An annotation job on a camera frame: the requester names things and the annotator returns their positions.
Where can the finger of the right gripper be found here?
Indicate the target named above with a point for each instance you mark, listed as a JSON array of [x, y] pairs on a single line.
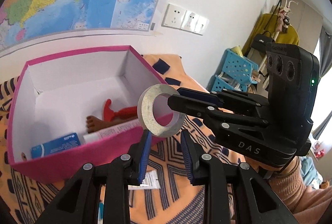
[[199, 94], [209, 108]]

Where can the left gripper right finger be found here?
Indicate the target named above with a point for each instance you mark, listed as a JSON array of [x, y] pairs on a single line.
[[233, 194]]

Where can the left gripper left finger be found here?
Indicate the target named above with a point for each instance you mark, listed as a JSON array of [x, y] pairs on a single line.
[[78, 201]]

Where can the white tape roll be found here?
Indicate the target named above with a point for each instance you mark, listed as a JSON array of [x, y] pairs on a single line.
[[155, 115]]

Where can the blue medicine box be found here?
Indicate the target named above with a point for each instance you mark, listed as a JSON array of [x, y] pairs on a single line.
[[54, 146]]

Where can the long pink cosmetic tube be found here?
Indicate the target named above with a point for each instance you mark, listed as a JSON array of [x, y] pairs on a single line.
[[111, 131]]

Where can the red plastic handle tool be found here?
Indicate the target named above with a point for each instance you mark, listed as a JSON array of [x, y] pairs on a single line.
[[125, 113]]

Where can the white tube black cap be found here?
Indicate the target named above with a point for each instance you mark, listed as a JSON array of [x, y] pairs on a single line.
[[150, 182]]

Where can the brown wooden massage comb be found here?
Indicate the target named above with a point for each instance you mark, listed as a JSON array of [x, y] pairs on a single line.
[[93, 124]]

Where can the pink sweater right forearm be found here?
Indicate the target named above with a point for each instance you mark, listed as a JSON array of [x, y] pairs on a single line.
[[306, 204]]

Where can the blue plastic basket rack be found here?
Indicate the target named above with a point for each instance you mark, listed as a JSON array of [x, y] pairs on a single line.
[[234, 73]]

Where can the orange patterned tablecloth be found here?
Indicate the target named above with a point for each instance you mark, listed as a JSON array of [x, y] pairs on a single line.
[[176, 200]]

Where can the black handbag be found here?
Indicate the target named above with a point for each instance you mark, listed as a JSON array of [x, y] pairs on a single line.
[[261, 40]]

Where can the pink cardboard box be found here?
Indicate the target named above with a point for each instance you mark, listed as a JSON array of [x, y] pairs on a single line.
[[54, 96]]

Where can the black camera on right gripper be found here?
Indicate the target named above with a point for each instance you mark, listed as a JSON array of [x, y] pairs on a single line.
[[293, 77]]

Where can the white wall socket panel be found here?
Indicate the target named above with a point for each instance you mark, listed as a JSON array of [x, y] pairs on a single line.
[[183, 19]]

